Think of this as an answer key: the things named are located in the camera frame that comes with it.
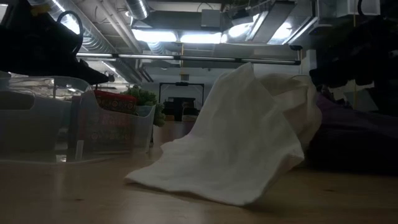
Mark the green artificial succulent plant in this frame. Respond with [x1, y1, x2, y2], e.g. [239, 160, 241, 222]
[121, 85, 166, 128]

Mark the white cloth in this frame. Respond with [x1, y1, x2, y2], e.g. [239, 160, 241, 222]
[124, 62, 323, 207]

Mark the yellow hanging cable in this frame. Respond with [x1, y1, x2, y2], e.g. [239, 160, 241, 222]
[352, 14, 358, 110]

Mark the small silver ventilation duct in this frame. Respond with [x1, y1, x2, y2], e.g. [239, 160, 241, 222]
[124, 0, 150, 20]

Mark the horizontal metal crossbar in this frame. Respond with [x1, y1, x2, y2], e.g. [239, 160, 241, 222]
[76, 52, 302, 66]

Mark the large silver ventilation duct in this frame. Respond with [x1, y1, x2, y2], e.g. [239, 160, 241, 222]
[29, 0, 147, 85]

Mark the white ceiling box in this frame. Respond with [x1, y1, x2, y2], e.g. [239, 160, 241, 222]
[335, 0, 381, 18]

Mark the ceiling light panel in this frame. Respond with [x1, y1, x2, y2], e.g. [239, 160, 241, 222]
[132, 28, 177, 43]
[180, 31, 224, 44]

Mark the grey ceiling junction box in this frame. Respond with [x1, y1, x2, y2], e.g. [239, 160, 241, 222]
[200, 8, 222, 29]

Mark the black rectangular frame stand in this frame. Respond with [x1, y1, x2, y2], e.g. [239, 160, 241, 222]
[158, 82, 206, 119]

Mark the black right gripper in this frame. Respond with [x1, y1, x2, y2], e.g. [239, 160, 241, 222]
[309, 12, 398, 88]

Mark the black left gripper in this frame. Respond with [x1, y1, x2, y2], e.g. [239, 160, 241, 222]
[0, 0, 115, 85]

